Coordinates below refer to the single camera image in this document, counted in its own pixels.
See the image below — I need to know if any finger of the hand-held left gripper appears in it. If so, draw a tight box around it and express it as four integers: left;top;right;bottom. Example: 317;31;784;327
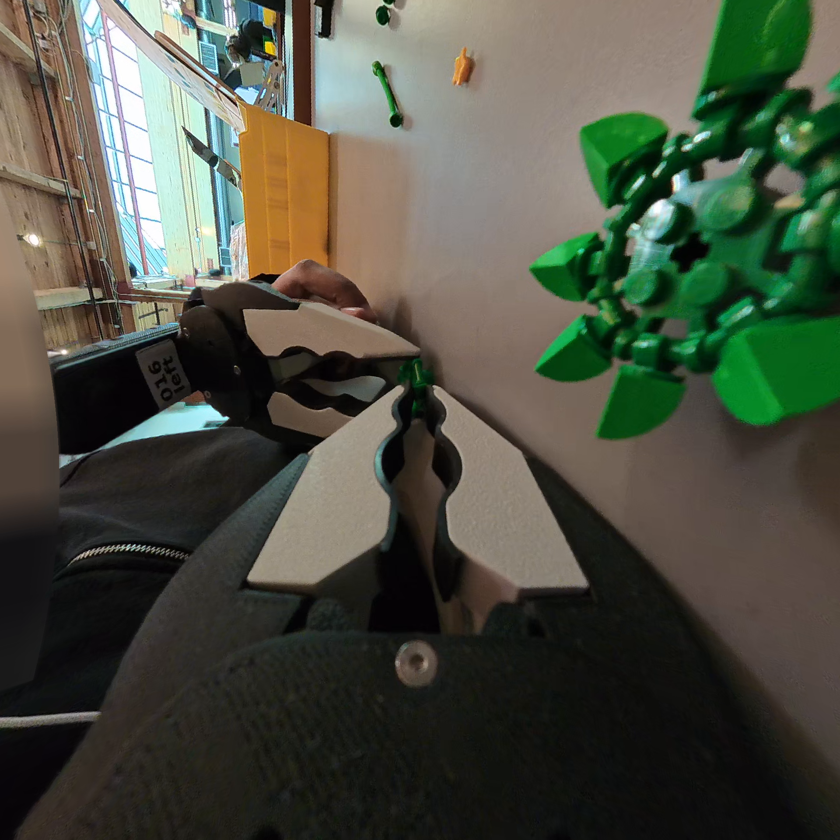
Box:
266;374;392;450
243;302;422;383

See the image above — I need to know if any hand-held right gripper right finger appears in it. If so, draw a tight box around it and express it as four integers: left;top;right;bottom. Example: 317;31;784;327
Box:
425;386;590;602

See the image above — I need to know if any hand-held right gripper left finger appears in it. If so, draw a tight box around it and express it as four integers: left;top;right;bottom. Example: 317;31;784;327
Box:
246;385;411;597

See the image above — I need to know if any green toy web disc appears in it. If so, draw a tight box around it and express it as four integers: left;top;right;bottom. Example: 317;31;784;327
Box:
397;357;435;396

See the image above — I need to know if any person's left hand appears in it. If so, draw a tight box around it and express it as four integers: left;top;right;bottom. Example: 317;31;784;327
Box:
271;259;379;324

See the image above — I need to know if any yellow storage bin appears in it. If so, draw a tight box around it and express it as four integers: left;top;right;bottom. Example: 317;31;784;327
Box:
238;101;331;280

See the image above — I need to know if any black and white board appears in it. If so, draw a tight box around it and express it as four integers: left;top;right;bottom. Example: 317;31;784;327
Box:
181;126;242;191

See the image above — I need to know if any green toy stalk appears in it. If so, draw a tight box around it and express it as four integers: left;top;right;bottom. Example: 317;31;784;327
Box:
371;60;405;130

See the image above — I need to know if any book stand with booklet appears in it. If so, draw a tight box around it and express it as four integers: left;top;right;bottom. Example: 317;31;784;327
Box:
98;0;290;132

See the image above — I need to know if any large green leaf wheel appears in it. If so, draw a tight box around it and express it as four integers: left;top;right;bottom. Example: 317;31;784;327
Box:
528;0;840;442

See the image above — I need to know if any wooden post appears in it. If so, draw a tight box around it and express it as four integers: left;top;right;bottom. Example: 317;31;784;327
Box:
290;0;316;127

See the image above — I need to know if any white cable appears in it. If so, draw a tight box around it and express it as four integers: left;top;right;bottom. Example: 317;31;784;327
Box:
0;710;102;731

